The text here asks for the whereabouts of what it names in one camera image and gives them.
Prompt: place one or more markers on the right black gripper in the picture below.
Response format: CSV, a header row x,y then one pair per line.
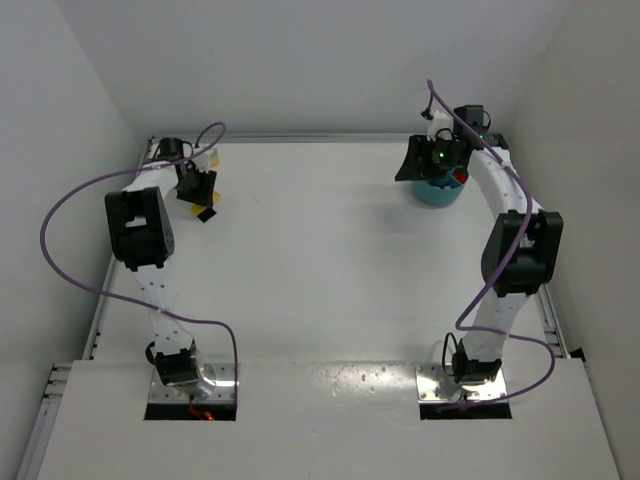
x,y
417,163

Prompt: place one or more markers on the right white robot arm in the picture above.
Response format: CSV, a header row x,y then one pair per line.
x,y
521,252

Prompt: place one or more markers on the purple lego brick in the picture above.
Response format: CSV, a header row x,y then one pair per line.
x,y
444,184

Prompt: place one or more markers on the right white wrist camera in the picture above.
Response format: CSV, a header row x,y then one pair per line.
x,y
440,125

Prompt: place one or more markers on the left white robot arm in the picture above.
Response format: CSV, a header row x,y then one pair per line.
x,y
142,239

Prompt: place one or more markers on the red lego brick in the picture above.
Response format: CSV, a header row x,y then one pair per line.
x,y
460,176

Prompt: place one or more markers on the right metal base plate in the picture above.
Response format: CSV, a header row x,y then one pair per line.
x,y
436,387

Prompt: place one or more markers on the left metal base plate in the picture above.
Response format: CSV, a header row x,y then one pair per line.
x,y
217,387

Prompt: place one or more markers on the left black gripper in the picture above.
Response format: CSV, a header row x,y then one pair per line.
x,y
198,188

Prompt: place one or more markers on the metal base plate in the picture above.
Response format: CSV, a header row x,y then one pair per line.
x,y
217,387
436,387

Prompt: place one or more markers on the teal divided round container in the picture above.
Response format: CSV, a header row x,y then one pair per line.
x,y
425,193

